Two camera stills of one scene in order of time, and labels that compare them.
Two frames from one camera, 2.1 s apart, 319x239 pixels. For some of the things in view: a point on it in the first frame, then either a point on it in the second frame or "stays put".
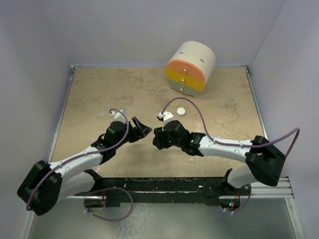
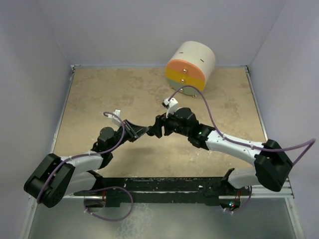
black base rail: x=122 y=190 stays put
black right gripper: x=159 y=140 -> x=157 y=128
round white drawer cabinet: x=191 y=64 stays put
